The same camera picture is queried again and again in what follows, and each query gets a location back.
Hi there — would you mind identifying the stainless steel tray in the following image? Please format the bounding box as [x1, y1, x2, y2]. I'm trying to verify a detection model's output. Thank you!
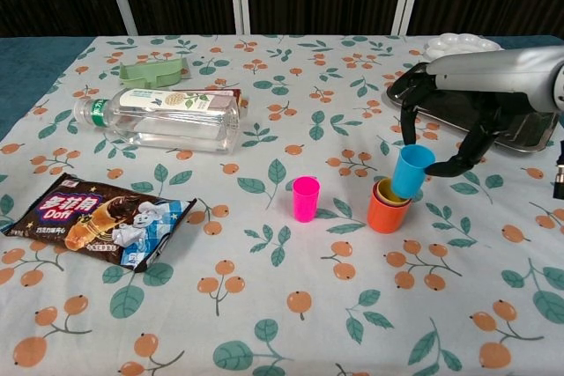
[386, 68, 562, 155]

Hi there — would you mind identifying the floral fruit print tablecloth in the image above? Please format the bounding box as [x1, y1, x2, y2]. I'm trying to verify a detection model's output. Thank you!
[0, 34, 564, 376]

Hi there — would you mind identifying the white flower paint palette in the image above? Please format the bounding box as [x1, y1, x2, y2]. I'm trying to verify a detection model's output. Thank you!
[423, 33, 503, 60]

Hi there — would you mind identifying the light blue plastic cup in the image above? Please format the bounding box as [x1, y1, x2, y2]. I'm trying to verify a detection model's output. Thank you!
[390, 144, 436, 198]

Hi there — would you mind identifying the orange plastic cup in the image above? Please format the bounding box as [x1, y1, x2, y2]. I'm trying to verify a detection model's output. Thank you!
[367, 178, 414, 233]

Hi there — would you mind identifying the clear plastic water bottle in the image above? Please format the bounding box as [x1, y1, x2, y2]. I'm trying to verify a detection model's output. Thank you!
[72, 87, 241, 156]

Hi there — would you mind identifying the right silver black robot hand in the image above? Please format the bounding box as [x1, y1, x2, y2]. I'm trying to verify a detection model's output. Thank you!
[391, 45, 564, 177]

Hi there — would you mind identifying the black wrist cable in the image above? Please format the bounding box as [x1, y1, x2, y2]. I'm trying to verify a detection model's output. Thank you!
[553, 140, 564, 201]

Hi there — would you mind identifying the green plastic dustpan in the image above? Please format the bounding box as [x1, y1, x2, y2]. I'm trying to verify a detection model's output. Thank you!
[118, 57, 189, 90]

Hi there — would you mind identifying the yellow plastic cup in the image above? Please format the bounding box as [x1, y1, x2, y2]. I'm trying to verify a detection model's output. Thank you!
[378, 178, 411, 209]

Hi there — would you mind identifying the teal table cover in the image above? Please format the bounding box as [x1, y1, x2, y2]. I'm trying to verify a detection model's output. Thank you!
[0, 34, 564, 142]

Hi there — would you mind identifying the chocolate cone snack bag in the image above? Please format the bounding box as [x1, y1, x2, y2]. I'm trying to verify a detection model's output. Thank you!
[1, 172, 198, 274]

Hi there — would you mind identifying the pink plastic cup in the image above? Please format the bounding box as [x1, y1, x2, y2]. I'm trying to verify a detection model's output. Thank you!
[292, 175, 321, 224]

